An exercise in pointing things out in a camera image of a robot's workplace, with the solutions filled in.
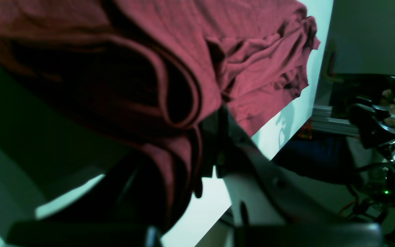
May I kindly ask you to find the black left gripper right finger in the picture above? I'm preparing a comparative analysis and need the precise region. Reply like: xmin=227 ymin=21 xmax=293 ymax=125
xmin=201 ymin=106 xmax=383 ymax=247

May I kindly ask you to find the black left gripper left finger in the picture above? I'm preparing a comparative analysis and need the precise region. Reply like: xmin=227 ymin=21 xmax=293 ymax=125
xmin=6 ymin=154 xmax=164 ymax=247

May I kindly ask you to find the dark red long-sleeve shirt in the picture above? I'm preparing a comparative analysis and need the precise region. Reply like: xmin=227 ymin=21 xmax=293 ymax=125
xmin=0 ymin=0 xmax=320 ymax=230

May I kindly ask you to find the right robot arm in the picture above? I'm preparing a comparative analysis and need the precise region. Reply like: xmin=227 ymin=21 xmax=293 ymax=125
xmin=207 ymin=96 xmax=395 ymax=247

